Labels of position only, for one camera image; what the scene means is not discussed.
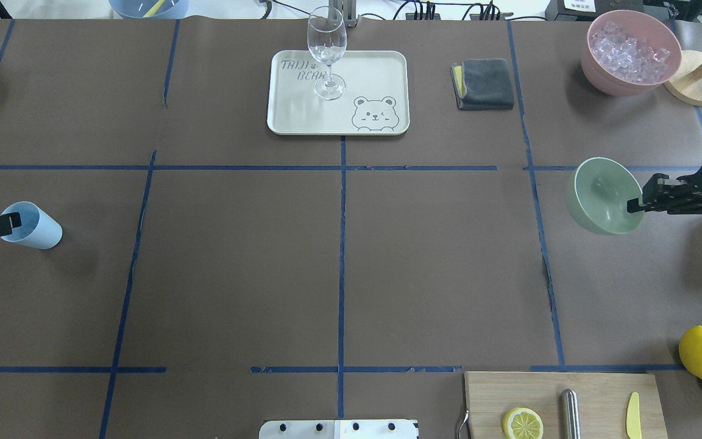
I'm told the blue basin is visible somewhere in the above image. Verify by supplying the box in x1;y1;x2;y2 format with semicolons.
108;1;190;20

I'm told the cream bear tray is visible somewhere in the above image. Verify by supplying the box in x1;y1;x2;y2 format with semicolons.
266;50;411;136

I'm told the light green bowl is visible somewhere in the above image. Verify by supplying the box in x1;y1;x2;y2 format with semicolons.
565;157;644;235

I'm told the steel muddler rod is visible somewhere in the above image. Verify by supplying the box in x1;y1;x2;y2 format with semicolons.
560;388;581;439

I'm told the clear wine glass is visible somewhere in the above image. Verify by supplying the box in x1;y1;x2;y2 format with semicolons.
307;5;347;101

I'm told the lemon half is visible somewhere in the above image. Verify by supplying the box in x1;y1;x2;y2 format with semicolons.
502;407;544;439

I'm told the wooden cutting board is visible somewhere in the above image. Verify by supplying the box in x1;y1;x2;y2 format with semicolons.
464;371;669;439

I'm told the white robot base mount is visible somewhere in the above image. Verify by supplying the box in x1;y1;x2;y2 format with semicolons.
258;419;420;438

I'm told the yellow plastic knife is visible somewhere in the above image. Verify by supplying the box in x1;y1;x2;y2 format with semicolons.
626;391;642;439

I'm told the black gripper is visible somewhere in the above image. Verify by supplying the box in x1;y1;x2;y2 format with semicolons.
626;166;702;215

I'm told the light blue plastic cup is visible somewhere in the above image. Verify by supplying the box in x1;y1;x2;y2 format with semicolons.
2;202;63;250

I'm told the pink bowl with ice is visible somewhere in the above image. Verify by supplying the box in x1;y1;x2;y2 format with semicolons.
581;9;682;96

